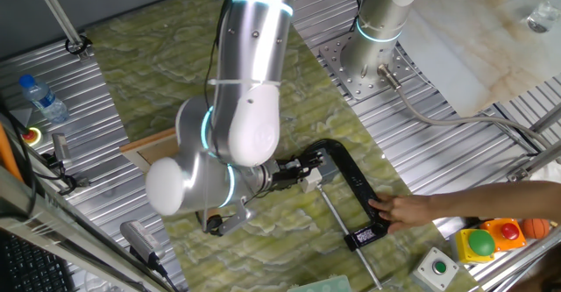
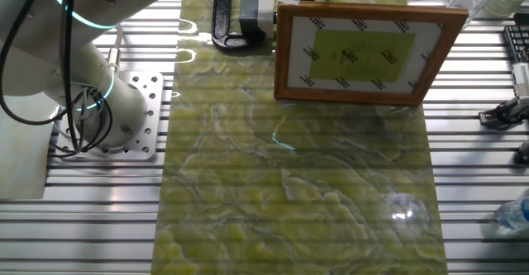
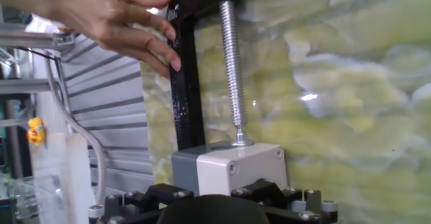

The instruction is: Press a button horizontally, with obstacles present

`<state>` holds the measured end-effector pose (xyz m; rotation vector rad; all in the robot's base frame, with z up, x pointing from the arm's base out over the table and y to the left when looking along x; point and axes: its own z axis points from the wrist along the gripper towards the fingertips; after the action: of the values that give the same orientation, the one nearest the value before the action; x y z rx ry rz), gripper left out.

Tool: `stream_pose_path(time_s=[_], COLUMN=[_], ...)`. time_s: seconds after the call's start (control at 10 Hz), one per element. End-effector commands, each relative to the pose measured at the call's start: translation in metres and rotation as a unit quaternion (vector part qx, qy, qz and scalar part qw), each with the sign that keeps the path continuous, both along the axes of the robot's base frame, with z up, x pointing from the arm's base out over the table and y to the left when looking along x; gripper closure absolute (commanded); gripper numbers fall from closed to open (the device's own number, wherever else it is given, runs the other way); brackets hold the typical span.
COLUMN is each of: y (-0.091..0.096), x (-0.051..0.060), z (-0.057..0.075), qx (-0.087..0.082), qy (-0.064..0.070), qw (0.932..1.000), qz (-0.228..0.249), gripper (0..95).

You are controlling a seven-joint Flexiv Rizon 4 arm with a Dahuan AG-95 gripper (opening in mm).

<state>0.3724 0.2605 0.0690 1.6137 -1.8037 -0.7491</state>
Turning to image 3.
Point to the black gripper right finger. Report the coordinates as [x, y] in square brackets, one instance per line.
[303, 207]

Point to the green marble pattern mat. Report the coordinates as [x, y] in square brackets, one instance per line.
[353, 116]

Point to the yellow rubber duck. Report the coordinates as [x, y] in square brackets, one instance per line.
[36, 133]

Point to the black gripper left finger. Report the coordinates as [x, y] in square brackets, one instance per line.
[134, 207]

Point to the person's bare hand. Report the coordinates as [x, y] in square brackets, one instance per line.
[101, 15]

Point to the aluminium frame bar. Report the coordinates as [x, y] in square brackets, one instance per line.
[23, 86]

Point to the grey white red button box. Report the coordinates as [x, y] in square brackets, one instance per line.
[242, 170]

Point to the black C-clamp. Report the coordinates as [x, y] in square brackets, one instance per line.
[187, 109]

